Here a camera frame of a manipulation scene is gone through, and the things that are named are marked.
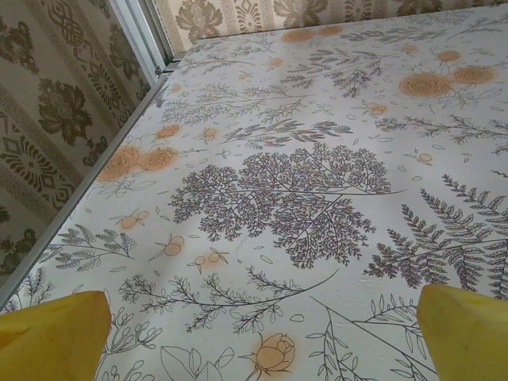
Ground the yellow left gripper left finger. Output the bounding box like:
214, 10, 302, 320
0, 290, 111, 381

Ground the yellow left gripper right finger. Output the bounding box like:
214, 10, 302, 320
418, 283, 508, 381

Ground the aluminium table side rail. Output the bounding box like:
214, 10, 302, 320
0, 75, 170, 309

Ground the aluminium frame post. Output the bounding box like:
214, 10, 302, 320
107, 0, 179, 87

